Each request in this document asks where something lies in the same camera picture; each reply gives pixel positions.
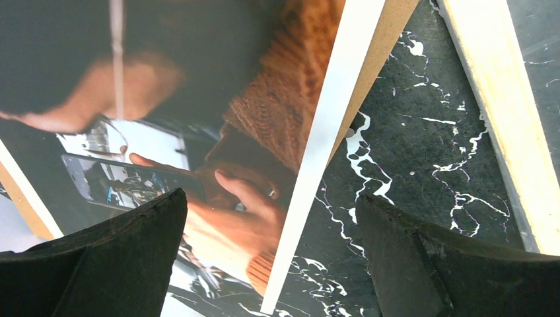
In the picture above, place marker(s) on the white wooden picture frame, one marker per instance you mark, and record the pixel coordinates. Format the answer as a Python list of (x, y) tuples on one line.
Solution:
[(485, 39)]

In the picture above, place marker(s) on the printed photo with white border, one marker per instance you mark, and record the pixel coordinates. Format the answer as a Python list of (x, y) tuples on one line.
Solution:
[(106, 105)]

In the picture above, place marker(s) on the brown cardboard backing board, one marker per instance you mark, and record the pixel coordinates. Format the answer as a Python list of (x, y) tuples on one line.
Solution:
[(391, 16)]

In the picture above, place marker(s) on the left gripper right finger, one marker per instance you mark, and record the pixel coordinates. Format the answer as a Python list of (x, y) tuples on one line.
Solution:
[(421, 269)]

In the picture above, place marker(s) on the clear plastic sheet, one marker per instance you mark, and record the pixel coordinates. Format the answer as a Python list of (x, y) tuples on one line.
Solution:
[(536, 23)]

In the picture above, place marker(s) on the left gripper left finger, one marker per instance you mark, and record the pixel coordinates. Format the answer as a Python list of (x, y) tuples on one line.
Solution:
[(119, 267)]

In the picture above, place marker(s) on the black marble pattern mat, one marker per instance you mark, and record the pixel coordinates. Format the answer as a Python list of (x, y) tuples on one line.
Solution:
[(420, 143)]

